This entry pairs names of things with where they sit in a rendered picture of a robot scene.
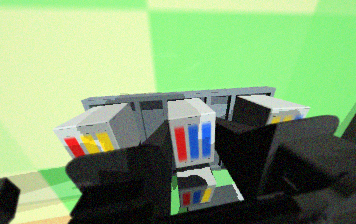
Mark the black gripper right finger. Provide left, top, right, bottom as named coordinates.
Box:
left=214, top=115, right=340, bottom=200

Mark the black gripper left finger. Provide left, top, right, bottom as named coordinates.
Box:
left=65, top=119, right=172, bottom=217

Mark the grey box with red and yellow stripes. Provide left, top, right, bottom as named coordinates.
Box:
left=52, top=102, right=141, bottom=159

